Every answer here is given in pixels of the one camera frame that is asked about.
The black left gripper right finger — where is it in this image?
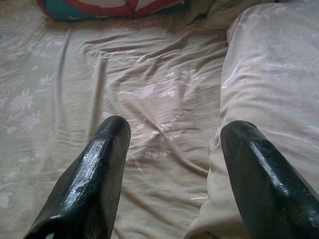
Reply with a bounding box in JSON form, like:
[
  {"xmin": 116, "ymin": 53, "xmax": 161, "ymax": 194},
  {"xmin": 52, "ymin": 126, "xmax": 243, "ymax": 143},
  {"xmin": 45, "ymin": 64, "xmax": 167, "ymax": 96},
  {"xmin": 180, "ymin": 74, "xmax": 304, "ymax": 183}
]
[{"xmin": 220, "ymin": 120, "xmax": 319, "ymax": 239}]

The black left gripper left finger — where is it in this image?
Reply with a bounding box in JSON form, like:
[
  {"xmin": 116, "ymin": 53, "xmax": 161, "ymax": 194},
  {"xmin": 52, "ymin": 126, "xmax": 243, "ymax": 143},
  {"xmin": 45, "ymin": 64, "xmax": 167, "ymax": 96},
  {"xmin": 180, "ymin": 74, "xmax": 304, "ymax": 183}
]
[{"xmin": 24, "ymin": 116, "xmax": 132, "ymax": 239}]

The bed with beige floral sheet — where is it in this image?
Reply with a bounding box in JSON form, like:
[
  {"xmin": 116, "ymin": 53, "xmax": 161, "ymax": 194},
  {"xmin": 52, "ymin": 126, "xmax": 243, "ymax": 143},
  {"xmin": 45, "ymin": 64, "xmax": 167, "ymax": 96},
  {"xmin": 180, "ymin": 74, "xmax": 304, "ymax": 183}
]
[{"xmin": 0, "ymin": 0, "xmax": 240, "ymax": 239}]

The large beige floral pillow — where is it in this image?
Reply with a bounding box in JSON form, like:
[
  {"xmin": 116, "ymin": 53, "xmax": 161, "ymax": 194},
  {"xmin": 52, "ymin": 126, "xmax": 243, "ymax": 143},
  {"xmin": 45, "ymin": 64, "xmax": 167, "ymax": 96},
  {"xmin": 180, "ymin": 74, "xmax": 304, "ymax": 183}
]
[{"xmin": 183, "ymin": 2, "xmax": 319, "ymax": 239}]

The red white blue striped pillow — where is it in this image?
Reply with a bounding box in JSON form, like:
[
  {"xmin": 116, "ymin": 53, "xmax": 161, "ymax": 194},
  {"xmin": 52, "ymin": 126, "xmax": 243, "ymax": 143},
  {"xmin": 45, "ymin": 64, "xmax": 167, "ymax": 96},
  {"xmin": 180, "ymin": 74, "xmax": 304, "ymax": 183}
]
[{"xmin": 36, "ymin": 0, "xmax": 185, "ymax": 21}]

